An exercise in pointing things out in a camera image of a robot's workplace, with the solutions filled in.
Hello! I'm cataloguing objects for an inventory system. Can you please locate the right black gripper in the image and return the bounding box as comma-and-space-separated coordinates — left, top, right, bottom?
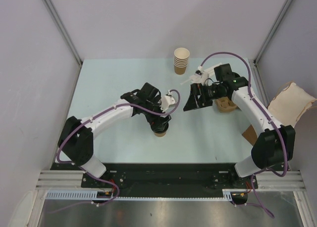
184, 82, 226, 111

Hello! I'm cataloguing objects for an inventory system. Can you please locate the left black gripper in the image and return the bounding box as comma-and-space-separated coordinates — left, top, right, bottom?
143, 96, 171, 131

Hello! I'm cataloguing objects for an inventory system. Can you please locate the black plastic cup lid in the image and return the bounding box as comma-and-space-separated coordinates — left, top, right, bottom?
151, 123, 169, 134

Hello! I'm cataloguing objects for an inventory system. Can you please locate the brown cardboard cup carrier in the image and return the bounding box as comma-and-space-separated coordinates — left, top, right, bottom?
215, 97, 237, 113

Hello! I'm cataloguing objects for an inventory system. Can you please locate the brown paper takeout bag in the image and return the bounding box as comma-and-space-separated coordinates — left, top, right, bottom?
242, 81, 317, 147

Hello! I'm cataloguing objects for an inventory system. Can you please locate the brown paper coffee cup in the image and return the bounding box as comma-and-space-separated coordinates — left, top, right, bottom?
154, 131, 167, 137

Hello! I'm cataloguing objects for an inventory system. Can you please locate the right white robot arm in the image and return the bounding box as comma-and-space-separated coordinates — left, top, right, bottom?
183, 63, 295, 188

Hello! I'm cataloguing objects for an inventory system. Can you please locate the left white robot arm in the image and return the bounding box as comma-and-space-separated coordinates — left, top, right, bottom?
57, 83, 176, 187

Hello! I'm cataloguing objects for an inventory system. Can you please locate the bundle of white straws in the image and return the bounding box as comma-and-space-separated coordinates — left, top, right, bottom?
180, 62, 222, 85

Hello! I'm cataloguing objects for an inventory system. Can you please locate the stack of brown paper cups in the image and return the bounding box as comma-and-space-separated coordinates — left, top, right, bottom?
173, 48, 190, 75

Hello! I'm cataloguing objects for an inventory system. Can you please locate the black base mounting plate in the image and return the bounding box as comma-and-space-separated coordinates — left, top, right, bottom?
51, 162, 288, 198

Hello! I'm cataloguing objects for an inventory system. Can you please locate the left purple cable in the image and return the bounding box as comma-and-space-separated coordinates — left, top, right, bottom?
56, 89, 180, 213

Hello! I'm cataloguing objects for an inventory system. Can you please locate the purple cable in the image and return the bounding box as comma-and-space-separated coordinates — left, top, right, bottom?
199, 51, 289, 219
56, 89, 180, 213

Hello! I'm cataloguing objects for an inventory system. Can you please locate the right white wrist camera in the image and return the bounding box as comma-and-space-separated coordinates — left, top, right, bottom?
193, 66, 209, 84

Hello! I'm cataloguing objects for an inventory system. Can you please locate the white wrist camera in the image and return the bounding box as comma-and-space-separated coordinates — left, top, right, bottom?
160, 90, 177, 112
193, 66, 209, 84

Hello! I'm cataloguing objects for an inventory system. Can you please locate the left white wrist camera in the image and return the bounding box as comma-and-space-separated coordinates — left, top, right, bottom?
160, 90, 177, 112

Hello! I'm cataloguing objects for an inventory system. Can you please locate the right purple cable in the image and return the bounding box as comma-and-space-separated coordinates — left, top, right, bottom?
199, 51, 289, 219

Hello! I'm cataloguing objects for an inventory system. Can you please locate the white slotted cable duct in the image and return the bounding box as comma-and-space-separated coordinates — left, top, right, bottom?
45, 190, 232, 202

